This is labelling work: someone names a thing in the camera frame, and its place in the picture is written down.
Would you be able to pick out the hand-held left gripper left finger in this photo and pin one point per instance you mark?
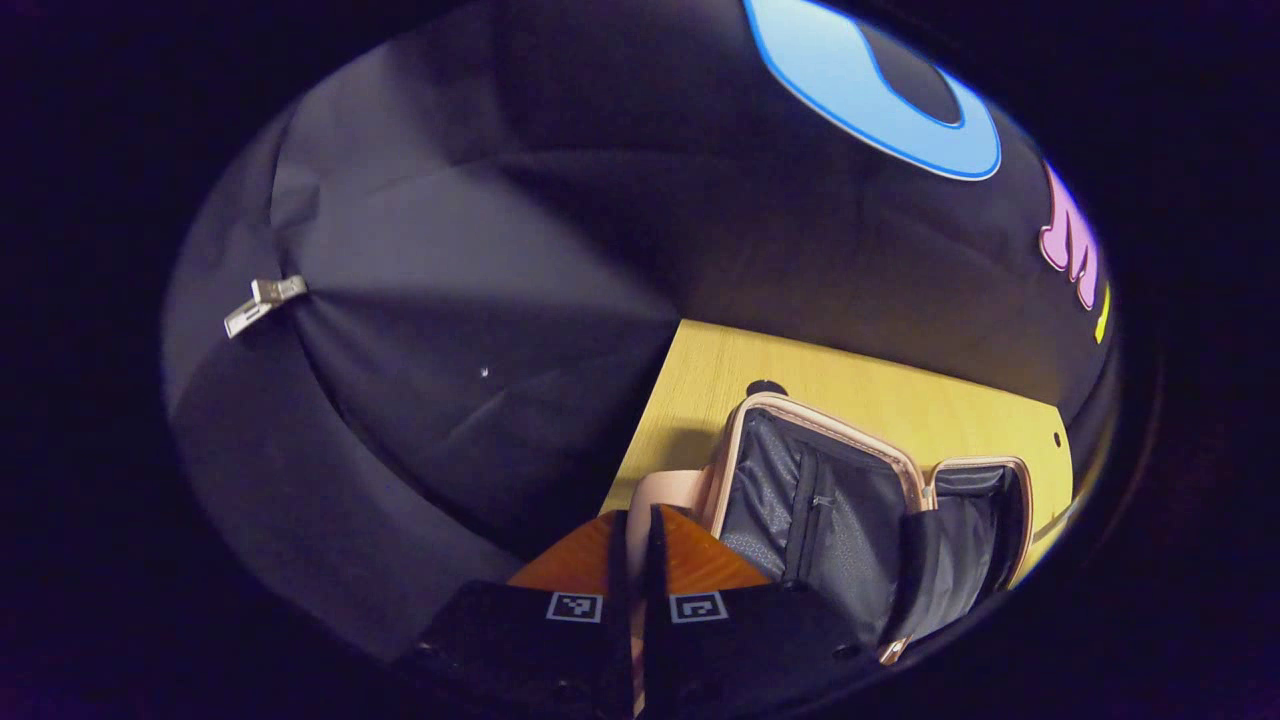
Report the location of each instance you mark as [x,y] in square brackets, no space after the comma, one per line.
[620,560]

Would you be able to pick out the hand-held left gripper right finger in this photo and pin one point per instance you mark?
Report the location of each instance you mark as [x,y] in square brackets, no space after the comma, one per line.
[655,560]

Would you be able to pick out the pink suitcase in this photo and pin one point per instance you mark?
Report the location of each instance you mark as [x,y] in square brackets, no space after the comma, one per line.
[850,520]

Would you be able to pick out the black backdrop cloth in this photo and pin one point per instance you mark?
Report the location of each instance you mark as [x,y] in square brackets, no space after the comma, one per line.
[450,200]

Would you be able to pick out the silver metal clip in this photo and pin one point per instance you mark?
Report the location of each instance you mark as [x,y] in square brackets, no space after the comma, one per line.
[265,300]

